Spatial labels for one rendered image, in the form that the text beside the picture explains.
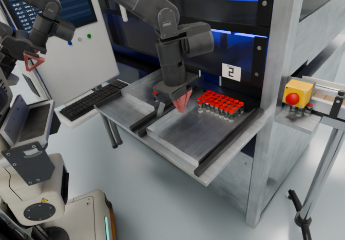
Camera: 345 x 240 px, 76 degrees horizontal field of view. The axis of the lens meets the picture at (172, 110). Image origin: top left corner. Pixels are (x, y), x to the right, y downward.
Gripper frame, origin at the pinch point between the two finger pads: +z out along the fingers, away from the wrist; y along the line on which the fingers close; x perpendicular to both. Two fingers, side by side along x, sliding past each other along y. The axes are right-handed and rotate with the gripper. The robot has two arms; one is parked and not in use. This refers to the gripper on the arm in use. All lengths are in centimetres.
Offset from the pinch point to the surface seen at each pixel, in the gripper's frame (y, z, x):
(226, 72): 36.7, 8.9, 11.0
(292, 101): 33.5, 11.1, -17.0
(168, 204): 9, 108, 44
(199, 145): 6.9, 21.2, 1.9
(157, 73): 35, 19, 56
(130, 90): 15, 20, 55
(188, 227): 7, 109, 23
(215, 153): 6.3, 19.6, -5.7
